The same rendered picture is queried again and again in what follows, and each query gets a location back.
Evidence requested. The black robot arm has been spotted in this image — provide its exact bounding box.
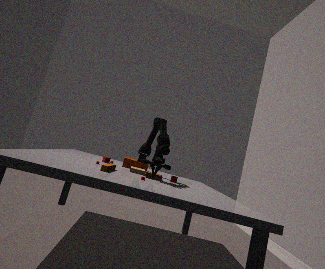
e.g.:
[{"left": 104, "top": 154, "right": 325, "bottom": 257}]
[{"left": 137, "top": 117, "right": 170, "bottom": 165}]

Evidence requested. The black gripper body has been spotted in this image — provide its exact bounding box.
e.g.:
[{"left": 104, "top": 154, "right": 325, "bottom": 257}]
[{"left": 142, "top": 153, "right": 171, "bottom": 170}]

